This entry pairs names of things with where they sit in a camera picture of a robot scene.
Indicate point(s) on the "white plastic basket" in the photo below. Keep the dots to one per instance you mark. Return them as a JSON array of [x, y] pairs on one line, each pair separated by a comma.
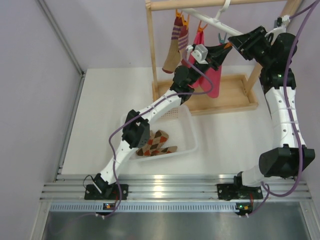
[[180, 127]]

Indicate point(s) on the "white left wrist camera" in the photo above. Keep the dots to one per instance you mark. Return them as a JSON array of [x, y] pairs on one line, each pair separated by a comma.
[[198, 52]]

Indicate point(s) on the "aluminium frame post left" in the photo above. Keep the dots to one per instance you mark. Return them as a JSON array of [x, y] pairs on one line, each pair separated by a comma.
[[60, 35]]

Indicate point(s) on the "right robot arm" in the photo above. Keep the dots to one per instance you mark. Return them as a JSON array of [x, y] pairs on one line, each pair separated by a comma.
[[289, 155]]

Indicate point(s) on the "orange clip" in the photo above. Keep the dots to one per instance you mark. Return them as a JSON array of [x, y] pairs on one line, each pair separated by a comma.
[[180, 19], [227, 46], [201, 28]]

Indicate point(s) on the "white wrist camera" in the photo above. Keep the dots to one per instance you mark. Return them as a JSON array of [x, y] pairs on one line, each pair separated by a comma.
[[280, 26], [198, 52]]

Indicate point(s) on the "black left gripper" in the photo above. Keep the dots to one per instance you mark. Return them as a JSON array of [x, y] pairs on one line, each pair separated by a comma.
[[216, 55]]

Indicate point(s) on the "teal clip inner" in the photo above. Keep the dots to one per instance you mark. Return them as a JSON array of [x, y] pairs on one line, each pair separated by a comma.
[[222, 39]]

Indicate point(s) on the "white clip hanger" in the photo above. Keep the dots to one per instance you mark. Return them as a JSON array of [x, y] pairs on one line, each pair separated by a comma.
[[214, 21]]

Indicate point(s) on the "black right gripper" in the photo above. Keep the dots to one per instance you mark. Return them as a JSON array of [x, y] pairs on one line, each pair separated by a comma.
[[245, 43]]

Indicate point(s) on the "wooden drying rack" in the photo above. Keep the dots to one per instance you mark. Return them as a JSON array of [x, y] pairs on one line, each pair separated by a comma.
[[236, 91]]

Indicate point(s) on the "argyle beige orange sock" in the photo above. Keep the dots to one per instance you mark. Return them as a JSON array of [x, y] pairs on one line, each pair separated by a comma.
[[155, 145]]

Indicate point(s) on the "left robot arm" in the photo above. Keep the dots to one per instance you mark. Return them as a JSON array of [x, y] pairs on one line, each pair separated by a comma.
[[136, 129]]

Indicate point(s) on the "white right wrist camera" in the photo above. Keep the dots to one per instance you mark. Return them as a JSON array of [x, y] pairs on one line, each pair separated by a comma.
[[280, 26]]

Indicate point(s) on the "beige maroon striped sock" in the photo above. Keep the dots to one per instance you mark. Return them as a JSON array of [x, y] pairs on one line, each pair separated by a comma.
[[173, 57]]

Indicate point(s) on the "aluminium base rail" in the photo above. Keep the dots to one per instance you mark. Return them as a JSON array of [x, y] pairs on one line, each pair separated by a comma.
[[169, 193]]

